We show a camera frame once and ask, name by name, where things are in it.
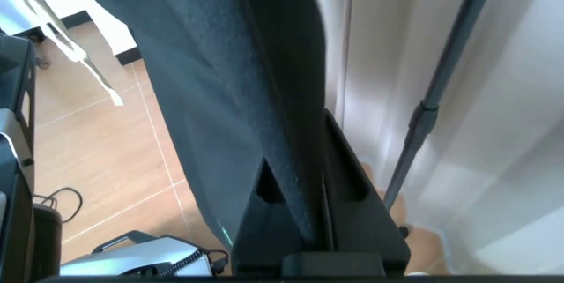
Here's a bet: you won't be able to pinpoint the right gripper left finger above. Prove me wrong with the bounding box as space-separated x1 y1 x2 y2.
231 158 306 276

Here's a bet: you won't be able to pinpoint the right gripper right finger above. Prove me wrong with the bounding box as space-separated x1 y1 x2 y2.
323 108 412 276

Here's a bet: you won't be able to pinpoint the black shorts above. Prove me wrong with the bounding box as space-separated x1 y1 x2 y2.
11 0 330 251

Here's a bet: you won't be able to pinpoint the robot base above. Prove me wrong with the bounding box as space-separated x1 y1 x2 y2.
0 31 231 278

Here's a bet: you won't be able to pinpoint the black clothes rack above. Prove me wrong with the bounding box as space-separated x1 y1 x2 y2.
382 0 504 239

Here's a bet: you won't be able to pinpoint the black cable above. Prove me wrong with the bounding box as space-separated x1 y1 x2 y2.
33 185 85 225

